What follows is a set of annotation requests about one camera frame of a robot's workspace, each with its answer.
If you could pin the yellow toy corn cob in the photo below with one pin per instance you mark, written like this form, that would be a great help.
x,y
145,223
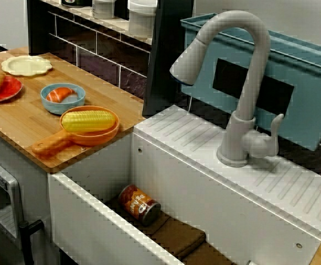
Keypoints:
x,y
88,120

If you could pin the black upright panel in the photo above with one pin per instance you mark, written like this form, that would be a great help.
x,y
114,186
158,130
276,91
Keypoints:
x,y
36,27

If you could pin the teal plastic bin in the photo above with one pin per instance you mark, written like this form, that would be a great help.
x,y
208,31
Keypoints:
x,y
301,110

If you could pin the grey dishwasher panel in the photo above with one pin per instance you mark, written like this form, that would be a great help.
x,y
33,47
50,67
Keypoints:
x,y
13,190

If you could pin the plain white canister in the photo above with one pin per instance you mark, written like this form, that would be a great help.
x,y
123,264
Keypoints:
x,y
141,22

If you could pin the black rectangular label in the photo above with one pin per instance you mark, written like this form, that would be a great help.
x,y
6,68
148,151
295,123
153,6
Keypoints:
x,y
229,77

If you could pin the black angled post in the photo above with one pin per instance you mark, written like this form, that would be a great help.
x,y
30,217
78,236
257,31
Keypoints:
x,y
163,69

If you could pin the long wooden countertop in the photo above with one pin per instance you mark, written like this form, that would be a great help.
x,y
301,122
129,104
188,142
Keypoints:
x,y
17,124

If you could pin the grey toy faucet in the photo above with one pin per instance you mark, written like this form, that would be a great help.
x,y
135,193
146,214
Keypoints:
x,y
259,41

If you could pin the brown cloth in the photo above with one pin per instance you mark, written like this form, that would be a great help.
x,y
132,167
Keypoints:
x,y
182,237

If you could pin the white sink basin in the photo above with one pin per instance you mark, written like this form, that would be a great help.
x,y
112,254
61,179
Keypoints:
x,y
232,207

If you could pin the salmon sushi toy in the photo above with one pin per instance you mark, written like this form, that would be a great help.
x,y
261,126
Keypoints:
x,y
59,94

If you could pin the orange toy frying pan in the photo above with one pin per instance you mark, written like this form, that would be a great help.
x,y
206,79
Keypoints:
x,y
94,138

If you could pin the white kitchen cabinet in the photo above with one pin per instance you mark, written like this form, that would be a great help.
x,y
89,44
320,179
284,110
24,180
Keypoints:
x,y
36,176

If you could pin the orange beans can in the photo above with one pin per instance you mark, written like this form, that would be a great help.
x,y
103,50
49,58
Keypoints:
x,y
135,203

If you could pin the light blue bowl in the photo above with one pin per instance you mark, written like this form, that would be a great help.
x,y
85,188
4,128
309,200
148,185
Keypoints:
x,y
50,106

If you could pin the cream scalloped plate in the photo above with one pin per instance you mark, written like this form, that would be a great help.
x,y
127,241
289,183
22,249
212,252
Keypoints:
x,y
25,66

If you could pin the red plate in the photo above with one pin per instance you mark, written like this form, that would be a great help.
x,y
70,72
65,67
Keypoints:
x,y
11,88

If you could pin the labelled white canister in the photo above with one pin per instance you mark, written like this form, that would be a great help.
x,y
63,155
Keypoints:
x,y
102,9

